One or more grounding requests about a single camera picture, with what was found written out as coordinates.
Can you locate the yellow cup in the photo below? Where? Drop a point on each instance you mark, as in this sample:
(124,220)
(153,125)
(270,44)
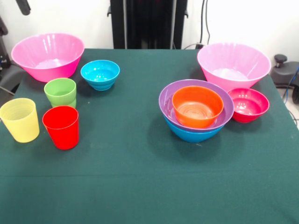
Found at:
(21,126)

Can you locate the large pink bowl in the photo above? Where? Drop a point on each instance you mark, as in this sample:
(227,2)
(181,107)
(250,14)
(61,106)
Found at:
(51,73)
(233,79)

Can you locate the black rounded floor base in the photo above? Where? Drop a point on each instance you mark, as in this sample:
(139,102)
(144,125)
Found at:
(283,72)

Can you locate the crimson bowl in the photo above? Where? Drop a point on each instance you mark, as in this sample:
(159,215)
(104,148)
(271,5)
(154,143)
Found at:
(247,105)

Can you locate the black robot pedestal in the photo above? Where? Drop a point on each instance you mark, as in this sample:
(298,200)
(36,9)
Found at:
(149,23)

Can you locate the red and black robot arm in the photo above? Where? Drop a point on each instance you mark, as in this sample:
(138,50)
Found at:
(23,7)

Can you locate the large blue bowl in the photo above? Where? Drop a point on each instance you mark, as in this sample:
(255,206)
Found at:
(194,136)

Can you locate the dark green tablecloth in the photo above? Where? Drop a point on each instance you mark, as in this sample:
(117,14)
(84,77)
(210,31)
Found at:
(130,175)

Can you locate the green cup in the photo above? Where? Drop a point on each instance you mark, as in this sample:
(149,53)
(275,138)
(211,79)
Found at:
(59,91)

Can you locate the purple bowl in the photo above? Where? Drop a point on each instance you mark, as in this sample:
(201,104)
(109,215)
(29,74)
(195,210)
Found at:
(167,105)

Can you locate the orange bowl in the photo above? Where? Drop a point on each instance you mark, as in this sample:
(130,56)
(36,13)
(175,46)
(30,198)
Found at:
(197,116)

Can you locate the red cup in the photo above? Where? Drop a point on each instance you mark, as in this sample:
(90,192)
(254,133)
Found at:
(63,133)

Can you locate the dark grey chair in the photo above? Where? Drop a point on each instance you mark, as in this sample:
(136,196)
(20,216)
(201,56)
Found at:
(9,77)

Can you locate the small blue bowl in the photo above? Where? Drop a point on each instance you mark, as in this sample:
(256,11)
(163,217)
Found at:
(100,72)

